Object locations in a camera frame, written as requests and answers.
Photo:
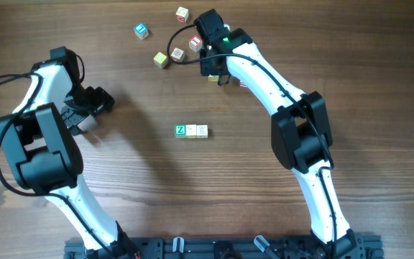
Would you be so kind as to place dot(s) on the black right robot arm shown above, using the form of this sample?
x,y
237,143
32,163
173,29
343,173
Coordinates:
x,y
300,130

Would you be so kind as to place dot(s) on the red X wooden block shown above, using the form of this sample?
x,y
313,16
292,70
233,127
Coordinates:
x,y
182,14

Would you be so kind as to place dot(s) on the green Z wooden block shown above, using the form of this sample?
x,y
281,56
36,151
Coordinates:
x,y
180,131

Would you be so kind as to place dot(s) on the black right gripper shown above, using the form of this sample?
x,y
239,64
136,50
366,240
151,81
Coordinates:
x,y
205,70

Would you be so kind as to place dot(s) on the yellow edged plain block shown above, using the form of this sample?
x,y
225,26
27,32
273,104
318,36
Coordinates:
x,y
191,131

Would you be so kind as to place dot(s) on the blue edged K block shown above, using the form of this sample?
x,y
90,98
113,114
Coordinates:
x,y
202,131

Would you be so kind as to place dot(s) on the red I wooden block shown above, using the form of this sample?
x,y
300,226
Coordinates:
x,y
195,44

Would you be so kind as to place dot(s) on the blue letter wooden block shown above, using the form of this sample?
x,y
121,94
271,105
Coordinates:
x,y
141,31

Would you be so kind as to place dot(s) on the yellow edged K block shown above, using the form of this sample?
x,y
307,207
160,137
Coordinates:
x,y
213,78

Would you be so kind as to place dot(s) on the yellow top wooden block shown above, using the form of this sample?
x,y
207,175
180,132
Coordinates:
x,y
160,60

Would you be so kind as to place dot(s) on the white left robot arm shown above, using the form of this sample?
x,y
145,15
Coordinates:
x,y
39,156

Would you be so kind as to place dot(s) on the red edged picture block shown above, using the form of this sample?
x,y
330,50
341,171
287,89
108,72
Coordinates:
x,y
177,55

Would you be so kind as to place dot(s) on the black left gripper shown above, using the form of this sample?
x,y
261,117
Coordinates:
x,y
103,101

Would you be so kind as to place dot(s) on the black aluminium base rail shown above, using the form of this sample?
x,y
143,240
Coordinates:
x,y
297,246

